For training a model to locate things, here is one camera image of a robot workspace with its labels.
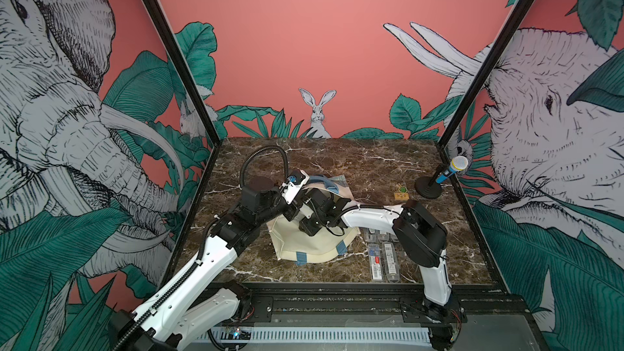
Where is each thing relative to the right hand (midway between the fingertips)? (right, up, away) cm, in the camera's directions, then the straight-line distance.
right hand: (301, 221), depth 90 cm
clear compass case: (+27, -10, -4) cm, 29 cm away
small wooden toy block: (+42, +8, +11) cm, 44 cm away
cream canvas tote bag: (-2, -6, -8) cm, 10 cm away
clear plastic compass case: (+26, -5, -2) cm, 26 cm away
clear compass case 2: (+31, -12, -8) cm, 35 cm away
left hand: (+3, +15, -18) cm, 24 cm away
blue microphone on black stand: (+54, +11, +13) cm, 57 cm away
